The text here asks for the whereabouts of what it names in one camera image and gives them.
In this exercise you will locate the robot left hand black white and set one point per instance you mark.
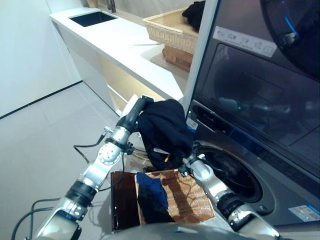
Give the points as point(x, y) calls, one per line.
point(131, 115)

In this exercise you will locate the black garment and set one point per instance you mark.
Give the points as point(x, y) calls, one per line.
point(165, 130)

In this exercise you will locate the robot right arm silver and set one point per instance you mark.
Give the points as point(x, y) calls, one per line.
point(212, 185)

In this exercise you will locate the robot left arm silver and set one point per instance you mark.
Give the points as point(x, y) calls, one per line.
point(100, 170)

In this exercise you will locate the blue barcode sticker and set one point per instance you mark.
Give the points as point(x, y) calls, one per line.
point(192, 124)

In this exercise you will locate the thin white stick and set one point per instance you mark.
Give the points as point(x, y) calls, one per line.
point(146, 44)

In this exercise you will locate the small brown wicker basket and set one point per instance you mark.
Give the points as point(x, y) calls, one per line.
point(177, 58)

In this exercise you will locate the white counter cabinet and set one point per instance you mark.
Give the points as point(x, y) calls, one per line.
point(112, 42)

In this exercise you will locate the navy blue garment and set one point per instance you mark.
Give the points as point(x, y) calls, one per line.
point(152, 197)

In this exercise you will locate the dark brown tray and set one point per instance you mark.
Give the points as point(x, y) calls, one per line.
point(125, 200)

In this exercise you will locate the light wicker basket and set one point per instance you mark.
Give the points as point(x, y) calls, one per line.
point(165, 32)

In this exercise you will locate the brown wicker laundry basket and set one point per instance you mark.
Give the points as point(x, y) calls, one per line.
point(190, 200)

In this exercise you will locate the black inset sink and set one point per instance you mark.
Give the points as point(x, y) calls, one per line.
point(92, 18)

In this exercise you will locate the dark tall faucet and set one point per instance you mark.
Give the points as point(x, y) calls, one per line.
point(111, 6)

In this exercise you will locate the black cloth in light basket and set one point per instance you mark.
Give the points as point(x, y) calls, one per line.
point(195, 15)

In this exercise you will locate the robot grey torso and legs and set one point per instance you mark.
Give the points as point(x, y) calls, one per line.
point(175, 232)

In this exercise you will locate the white pictogram sticker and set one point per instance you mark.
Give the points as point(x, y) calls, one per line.
point(245, 41)

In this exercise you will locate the blue white energy label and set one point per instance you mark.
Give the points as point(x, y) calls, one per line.
point(305, 210)

